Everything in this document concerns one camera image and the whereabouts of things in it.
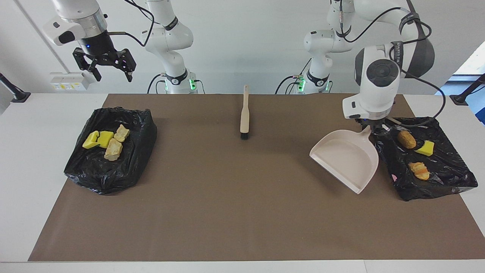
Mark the black bag lined bin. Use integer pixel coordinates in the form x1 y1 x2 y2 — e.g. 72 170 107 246
64 107 158 196

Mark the brown bread roll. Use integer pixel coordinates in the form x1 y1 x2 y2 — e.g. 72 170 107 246
397 130 417 149

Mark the black bag bin pink spot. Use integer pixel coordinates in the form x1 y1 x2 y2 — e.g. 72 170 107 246
372 116 479 202

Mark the beige plastic dustpan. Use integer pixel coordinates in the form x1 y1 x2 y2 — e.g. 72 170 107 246
309 126 379 195

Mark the small yellow green sponge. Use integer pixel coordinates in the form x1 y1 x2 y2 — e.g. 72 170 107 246
414 140 435 157

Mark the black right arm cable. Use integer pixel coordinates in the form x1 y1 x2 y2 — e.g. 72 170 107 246
108 0 156 48

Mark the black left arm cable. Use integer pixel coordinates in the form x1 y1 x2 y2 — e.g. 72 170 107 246
337 0 446 128

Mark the brown table mat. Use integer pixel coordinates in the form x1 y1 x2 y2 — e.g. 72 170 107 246
28 94 485 262

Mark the orange striped foam chunk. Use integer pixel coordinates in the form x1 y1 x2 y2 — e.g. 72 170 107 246
104 138 124 162

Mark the black base cable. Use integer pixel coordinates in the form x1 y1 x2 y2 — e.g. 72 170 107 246
275 61 312 94
147 74 164 94

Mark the beige hand brush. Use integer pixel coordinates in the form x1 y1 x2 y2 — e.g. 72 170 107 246
240 85 250 140

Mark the small beige chunk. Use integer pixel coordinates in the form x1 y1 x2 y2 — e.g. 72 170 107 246
408 162 431 181

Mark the notched yellow sponge piece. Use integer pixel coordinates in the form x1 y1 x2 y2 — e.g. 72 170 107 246
82 130 100 150

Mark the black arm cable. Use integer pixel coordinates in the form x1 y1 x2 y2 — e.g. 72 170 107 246
108 0 156 48
337 0 446 128

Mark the black clamp stand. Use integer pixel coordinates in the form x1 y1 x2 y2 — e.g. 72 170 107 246
450 73 485 106
0 73 31 104

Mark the beige foam chunk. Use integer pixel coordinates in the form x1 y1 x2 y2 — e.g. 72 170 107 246
114 124 130 143

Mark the white wall socket box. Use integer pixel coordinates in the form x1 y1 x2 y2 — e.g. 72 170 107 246
50 72 91 91

